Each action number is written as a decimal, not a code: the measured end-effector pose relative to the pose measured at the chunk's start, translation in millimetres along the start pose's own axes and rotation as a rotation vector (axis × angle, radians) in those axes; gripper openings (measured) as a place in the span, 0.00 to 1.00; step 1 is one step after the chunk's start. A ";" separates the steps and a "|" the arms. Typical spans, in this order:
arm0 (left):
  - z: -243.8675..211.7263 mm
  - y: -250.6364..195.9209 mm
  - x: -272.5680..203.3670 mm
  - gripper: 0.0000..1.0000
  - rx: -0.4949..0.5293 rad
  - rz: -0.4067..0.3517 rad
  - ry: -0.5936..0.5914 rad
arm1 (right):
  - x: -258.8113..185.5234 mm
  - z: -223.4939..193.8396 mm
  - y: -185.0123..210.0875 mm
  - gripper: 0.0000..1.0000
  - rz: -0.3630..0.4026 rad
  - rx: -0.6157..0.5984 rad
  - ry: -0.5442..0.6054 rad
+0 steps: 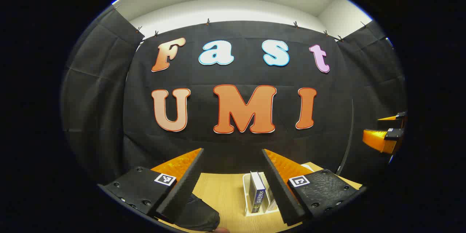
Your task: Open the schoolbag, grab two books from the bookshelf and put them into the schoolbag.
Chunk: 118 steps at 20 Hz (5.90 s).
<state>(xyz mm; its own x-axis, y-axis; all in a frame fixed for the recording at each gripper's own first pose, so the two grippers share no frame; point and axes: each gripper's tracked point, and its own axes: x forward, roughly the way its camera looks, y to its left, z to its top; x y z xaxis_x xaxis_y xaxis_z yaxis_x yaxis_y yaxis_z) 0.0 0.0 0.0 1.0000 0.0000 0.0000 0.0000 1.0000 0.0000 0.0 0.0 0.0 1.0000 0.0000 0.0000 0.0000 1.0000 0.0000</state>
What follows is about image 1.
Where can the white bookshelf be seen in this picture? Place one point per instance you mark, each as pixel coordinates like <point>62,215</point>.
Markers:
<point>245,196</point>

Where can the blue spine book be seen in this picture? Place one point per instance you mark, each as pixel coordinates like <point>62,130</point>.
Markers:
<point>257,193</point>

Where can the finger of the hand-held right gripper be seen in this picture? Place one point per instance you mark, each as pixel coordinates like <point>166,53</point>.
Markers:
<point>382,140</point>
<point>400,115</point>

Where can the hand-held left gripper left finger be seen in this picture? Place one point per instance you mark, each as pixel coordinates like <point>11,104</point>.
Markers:
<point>183,185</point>

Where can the black schoolbag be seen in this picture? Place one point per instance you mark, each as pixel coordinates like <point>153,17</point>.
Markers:
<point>200,214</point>

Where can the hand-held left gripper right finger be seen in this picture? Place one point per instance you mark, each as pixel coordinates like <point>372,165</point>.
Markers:
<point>280,189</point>

